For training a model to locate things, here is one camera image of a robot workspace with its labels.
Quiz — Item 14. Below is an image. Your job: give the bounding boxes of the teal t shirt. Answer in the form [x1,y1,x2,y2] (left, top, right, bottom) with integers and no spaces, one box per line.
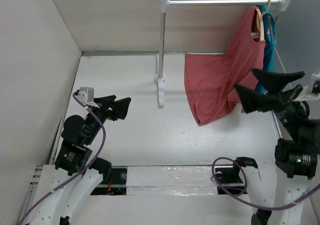
[253,0,278,96]

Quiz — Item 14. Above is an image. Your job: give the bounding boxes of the white metal clothes rack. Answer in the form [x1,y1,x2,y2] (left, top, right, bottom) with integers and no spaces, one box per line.
[155,0,292,108]

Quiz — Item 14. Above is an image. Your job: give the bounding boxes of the red t shirt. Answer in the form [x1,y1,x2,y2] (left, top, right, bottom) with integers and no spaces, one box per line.
[184,6,266,126]

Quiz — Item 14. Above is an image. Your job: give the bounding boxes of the light wooden hanger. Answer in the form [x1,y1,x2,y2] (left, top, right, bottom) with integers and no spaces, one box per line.
[251,0,274,41]

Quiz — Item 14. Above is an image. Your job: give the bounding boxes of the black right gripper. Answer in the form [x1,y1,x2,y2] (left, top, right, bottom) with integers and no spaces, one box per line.
[235,65,309,140]

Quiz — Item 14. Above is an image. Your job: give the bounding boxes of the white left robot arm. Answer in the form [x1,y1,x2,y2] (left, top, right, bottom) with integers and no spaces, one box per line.
[30,90,131,225]

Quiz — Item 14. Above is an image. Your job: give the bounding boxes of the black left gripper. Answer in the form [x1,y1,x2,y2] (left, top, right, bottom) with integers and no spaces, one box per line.
[84,94,131,144]

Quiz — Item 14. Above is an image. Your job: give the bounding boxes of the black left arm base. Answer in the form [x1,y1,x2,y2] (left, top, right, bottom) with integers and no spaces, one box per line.
[91,166,128,196]

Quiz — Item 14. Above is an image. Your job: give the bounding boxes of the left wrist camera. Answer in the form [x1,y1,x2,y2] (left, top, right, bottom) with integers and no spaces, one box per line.
[75,87,95,106]

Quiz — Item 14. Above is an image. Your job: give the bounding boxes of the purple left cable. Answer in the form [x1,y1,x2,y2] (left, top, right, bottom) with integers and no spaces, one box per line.
[14,91,107,225]

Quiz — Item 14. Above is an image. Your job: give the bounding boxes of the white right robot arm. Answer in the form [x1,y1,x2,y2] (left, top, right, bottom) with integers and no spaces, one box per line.
[231,68,320,225]

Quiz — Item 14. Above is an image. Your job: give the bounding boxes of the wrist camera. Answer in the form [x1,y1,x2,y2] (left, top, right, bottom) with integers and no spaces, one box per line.
[299,71,320,102]
[75,87,95,106]

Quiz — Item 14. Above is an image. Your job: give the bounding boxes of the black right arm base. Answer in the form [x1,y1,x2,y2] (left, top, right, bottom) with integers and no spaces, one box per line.
[213,165,245,196]

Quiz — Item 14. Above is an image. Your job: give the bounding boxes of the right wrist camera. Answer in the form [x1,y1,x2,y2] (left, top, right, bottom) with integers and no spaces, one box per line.
[299,71,320,102]

